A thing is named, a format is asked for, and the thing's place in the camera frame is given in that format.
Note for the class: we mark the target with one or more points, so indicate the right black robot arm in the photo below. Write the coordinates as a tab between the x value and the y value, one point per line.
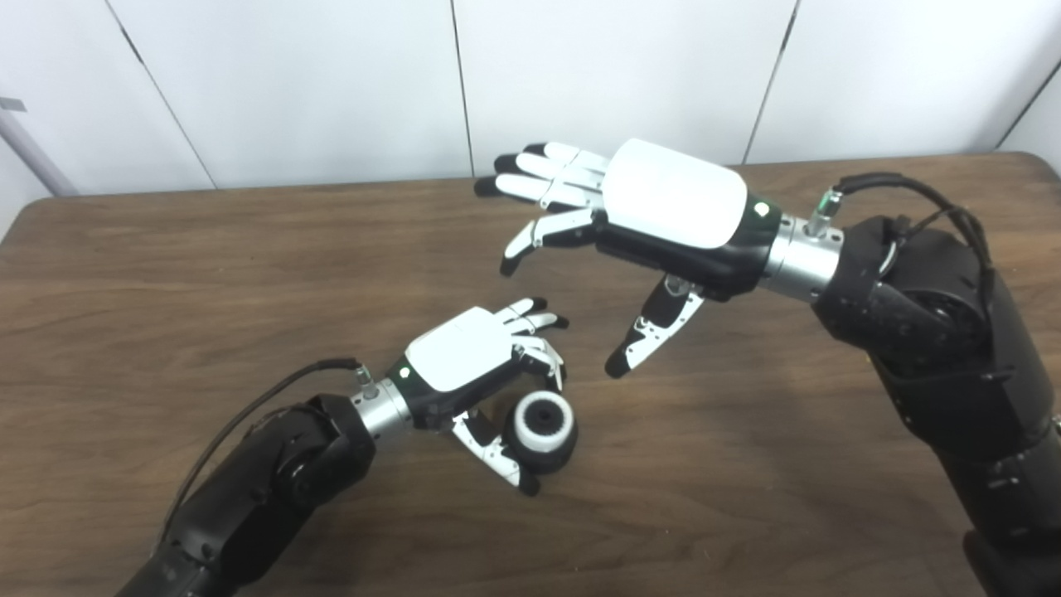
953	348

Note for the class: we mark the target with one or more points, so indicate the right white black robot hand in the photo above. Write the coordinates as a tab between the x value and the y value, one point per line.
675	195

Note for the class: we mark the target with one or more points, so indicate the round black plastic part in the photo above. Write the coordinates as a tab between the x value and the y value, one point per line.
547	456

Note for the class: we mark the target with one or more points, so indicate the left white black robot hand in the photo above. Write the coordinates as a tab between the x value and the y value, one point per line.
460	348

